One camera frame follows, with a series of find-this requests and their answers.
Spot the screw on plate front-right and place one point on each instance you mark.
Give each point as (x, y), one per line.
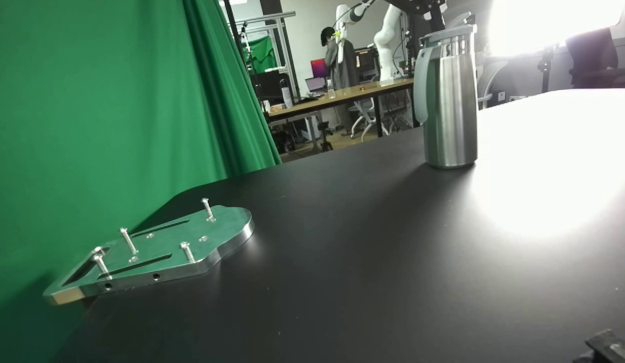
(185, 246)

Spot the screw on plate rear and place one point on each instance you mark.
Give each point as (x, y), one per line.
(208, 209)

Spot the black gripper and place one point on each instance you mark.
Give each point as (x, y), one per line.
(425, 14)

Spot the black object bottom corner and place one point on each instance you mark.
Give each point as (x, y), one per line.
(604, 347)

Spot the screw on plate middle-left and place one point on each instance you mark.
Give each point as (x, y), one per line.
(129, 245)

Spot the green backdrop curtain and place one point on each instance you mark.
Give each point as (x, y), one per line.
(107, 109)

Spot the stainless steel thermos jar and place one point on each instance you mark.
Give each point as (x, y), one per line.
(445, 97)

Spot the person in background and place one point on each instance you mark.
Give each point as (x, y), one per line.
(339, 52)

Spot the wooden background desk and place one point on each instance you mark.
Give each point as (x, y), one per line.
(367, 99)

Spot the metal mounting plate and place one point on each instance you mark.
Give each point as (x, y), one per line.
(159, 257)

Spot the dark office chair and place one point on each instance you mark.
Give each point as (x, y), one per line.
(592, 58)

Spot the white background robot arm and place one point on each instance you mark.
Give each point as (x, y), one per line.
(383, 42)

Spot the screw on plate front-left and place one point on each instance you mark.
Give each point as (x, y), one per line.
(98, 261)

